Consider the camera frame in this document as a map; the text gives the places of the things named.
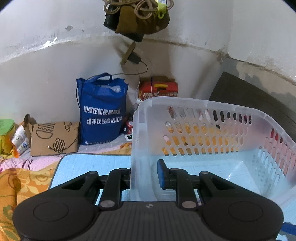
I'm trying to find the clear plastic basket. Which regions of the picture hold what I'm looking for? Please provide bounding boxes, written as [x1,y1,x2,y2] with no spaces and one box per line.
[130,97,295,205]

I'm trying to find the blue table mat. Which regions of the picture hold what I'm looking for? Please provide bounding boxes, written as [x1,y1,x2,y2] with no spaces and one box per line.
[47,153,296,241]

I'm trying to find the blue tote bag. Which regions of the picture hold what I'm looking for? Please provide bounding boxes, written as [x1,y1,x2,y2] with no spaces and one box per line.
[76,73,128,145]

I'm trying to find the brown paper burger bag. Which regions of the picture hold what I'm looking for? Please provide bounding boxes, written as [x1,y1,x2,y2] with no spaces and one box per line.
[23,114,79,157]

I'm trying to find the red gift carton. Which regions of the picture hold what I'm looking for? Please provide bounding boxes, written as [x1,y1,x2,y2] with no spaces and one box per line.
[138,76,179,101]

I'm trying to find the pink floral sheet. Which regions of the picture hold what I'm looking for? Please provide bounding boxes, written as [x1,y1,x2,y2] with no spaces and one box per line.
[1,136,132,173]

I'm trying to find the orange floral bedsheet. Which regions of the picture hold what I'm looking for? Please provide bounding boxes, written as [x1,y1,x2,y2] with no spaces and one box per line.
[1,162,58,240]

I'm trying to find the dark wooden headboard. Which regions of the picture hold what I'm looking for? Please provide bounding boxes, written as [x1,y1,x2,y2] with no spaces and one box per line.
[209,72,295,140]

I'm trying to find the white snack packets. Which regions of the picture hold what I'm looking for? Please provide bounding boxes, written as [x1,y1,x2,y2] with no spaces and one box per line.
[11,125,30,156]

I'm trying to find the green lidded yellow box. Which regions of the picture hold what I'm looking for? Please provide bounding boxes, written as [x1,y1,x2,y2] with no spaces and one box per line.
[0,119,16,158]

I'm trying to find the brown hanging bag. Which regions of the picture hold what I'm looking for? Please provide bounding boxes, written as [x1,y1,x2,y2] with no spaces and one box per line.
[103,0,174,42]

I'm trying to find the white cable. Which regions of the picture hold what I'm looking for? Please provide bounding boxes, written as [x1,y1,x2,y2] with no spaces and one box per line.
[135,56,155,103]

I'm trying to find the black wall charger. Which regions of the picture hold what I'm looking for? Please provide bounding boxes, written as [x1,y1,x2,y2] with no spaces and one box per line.
[128,52,142,64]

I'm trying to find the wooden wall stick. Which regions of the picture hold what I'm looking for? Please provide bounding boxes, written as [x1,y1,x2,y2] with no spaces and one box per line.
[120,42,136,66]

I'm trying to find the beige knotted rope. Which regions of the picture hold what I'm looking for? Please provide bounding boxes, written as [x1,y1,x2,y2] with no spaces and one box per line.
[102,0,174,18]

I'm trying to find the yellow-green lanyard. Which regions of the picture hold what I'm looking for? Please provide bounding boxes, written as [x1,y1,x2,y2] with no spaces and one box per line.
[157,0,167,19]

